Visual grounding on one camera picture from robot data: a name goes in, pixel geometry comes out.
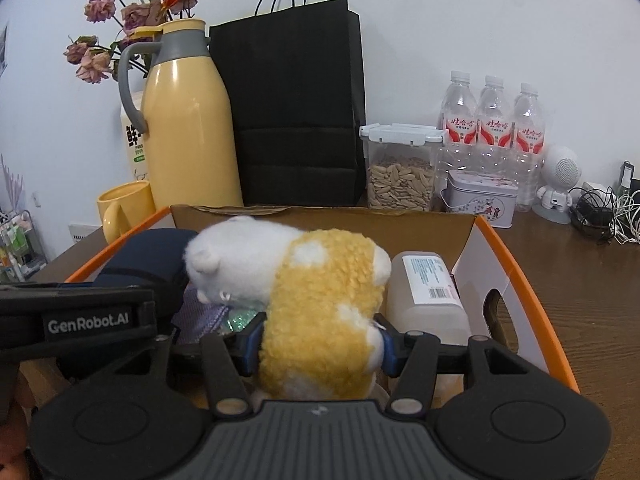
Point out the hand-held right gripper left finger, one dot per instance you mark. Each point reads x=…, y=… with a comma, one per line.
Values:
x=250, y=355

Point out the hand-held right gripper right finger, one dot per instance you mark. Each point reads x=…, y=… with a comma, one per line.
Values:
x=390, y=355

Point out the clear plastic bag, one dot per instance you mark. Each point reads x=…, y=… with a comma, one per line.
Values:
x=242, y=319

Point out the purple woven cloth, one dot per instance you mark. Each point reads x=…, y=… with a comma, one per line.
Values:
x=200, y=315

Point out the frosted plastic container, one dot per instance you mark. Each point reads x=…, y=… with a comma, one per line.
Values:
x=425, y=300

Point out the white yellow plush hamster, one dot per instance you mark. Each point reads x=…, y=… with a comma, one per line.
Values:
x=320, y=310

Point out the dark navy zip pouch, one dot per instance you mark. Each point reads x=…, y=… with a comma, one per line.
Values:
x=145, y=255

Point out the orange cardboard box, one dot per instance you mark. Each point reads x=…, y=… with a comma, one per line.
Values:
x=500, y=260

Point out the person's left hand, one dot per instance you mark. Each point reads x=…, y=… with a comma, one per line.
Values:
x=12, y=440

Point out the yellow mug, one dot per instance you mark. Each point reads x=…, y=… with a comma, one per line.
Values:
x=127, y=207

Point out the purple lavender sprigs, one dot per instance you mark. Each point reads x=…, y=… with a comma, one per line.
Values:
x=12, y=185

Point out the clear seed container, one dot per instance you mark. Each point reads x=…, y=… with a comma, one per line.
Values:
x=400, y=180

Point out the floral tin box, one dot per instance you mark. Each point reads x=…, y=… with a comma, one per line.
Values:
x=480, y=200

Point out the white milk carton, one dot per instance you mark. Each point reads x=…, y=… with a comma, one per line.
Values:
x=135, y=145

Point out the yellow thermos jug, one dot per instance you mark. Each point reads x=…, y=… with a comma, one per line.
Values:
x=190, y=130

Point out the white robot toy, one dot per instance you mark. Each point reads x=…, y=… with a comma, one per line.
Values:
x=560, y=180

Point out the clear water bottle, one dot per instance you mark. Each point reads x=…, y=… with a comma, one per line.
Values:
x=457, y=120
x=492, y=125
x=530, y=130

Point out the black paper bag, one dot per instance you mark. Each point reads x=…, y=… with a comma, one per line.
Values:
x=295, y=110

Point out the black charger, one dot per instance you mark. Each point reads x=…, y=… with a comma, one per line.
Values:
x=627, y=175

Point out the dried pink rose bouquet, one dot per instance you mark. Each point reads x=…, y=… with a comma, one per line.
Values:
x=135, y=12

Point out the wall poster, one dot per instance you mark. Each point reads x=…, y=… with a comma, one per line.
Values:
x=2, y=50

